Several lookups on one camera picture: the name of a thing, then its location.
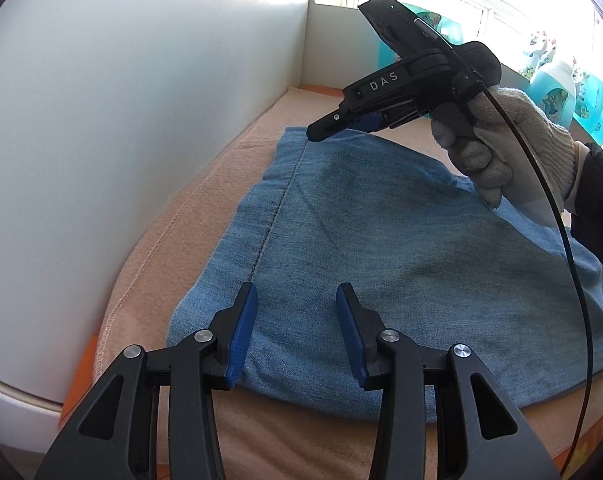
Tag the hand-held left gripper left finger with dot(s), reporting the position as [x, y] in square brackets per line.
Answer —
[244, 330]

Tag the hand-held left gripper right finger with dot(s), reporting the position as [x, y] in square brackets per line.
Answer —
[349, 330]

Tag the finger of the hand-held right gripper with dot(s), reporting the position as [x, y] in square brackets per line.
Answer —
[331, 124]

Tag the blue denim pants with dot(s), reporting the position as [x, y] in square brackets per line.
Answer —
[381, 240]

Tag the person's right forearm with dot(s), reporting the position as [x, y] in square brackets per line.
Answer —
[599, 200]

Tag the person's right hand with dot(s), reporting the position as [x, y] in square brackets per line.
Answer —
[521, 155]

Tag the peach blanket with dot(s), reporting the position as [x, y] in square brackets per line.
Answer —
[181, 240]

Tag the white blue detergent bottle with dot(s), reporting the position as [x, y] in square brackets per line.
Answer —
[551, 92]

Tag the orange patterned bed sheet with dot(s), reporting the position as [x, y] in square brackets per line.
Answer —
[79, 385]

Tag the white bed frame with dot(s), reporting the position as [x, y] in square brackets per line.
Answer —
[16, 410]

